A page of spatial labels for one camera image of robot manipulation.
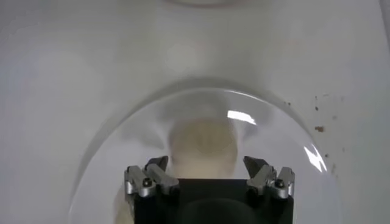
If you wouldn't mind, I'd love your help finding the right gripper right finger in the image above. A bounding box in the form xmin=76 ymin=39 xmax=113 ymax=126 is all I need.
xmin=243 ymin=155 xmax=296 ymax=200

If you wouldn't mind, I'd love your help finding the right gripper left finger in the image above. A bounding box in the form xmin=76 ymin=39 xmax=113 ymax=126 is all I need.
xmin=124 ymin=155 xmax=180 ymax=198

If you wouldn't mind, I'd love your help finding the white steamed baozi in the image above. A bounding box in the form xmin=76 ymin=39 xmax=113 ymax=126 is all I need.
xmin=168 ymin=117 xmax=238 ymax=180

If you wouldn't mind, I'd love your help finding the white round plate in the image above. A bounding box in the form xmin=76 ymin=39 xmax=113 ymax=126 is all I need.
xmin=68 ymin=87 xmax=336 ymax=224

